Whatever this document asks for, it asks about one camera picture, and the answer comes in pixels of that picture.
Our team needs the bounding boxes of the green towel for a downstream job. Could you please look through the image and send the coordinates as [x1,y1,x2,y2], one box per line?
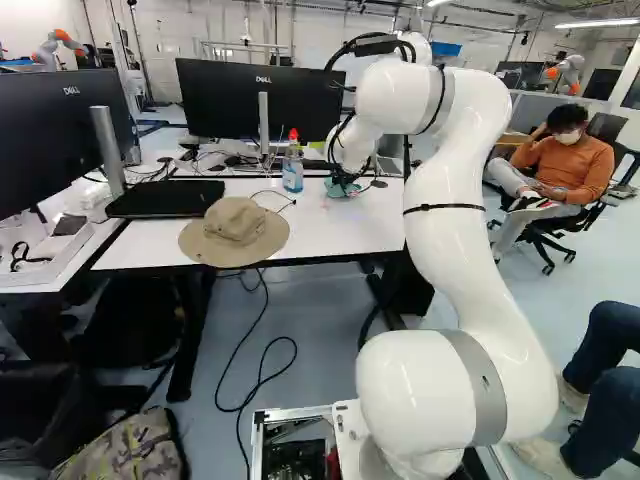
[323,177,366,200]

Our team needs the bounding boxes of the white table with black legs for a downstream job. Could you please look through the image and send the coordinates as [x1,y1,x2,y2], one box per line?
[90,173,437,404]

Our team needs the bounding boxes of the blue spray bottle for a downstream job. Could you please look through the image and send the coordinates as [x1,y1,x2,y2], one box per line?
[280,127,305,194]

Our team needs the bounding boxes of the beige bucket hat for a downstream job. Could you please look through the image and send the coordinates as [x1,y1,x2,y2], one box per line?
[177,196,292,269]

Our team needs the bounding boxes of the black monitor on silver pole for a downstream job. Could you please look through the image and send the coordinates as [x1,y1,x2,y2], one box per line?
[0,67,137,222]
[174,57,348,154]

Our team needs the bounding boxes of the black laptop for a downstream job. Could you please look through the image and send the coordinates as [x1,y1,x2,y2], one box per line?
[104,179,227,220]

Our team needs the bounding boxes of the black office chair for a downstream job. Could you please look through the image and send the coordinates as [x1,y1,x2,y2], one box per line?
[487,112,635,276]

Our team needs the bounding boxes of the person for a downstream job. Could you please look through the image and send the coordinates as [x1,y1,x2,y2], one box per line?
[487,103,617,265]

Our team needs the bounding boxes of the white desk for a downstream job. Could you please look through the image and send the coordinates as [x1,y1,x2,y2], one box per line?
[0,169,132,361]

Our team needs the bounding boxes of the person's legs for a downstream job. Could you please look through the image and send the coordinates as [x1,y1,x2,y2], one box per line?
[508,299,640,480]

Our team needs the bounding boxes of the camouflage backpack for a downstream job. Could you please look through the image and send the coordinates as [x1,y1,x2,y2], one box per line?
[46,405,190,480]

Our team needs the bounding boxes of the thin black cable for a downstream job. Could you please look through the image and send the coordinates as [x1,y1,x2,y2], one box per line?
[248,188,298,212]

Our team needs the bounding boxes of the black floor cable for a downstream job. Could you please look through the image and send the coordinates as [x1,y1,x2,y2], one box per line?
[214,266,299,474]

